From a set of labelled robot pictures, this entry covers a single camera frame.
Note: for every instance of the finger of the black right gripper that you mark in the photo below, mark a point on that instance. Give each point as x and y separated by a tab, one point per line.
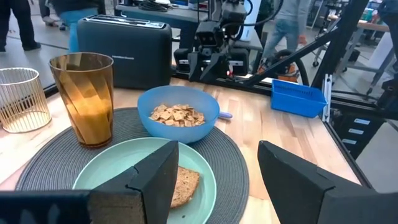
213	63
194	65

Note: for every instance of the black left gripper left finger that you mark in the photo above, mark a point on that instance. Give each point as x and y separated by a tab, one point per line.
149	193

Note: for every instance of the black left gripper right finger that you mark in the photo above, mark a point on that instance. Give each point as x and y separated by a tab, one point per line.
292	193

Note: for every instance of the brown bread slice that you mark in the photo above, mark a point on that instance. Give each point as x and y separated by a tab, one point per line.
186	186

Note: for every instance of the lavender plastic spoon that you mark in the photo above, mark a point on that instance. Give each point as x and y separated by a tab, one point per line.
225	115

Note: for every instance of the amber tumbler with juice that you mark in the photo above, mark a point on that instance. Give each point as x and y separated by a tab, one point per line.
87	118

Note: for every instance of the mint green plate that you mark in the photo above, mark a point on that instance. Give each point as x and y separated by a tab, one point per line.
109	168

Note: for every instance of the dark grey side desk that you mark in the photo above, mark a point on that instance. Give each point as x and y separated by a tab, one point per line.
180	17

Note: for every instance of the cereal squares heap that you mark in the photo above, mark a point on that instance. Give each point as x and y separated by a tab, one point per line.
177	115

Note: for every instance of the person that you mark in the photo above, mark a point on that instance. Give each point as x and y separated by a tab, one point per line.
81	18
286	25
390	18
18	18

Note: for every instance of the blue plastic bowl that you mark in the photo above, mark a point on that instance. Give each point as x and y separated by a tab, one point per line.
177	133

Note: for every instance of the blue plastic basket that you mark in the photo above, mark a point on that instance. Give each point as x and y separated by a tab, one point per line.
295	102

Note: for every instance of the black control box white labels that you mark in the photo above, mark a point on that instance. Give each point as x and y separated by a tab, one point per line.
339	140

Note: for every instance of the black toaster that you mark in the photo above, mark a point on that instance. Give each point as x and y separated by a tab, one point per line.
124	56

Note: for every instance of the grey round woven placemat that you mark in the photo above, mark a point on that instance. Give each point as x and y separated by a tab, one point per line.
56	161

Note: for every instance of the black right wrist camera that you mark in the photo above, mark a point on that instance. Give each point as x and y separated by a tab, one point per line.
210	34

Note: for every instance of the silver aluminium post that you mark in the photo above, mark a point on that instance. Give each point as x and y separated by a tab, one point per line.
327	99

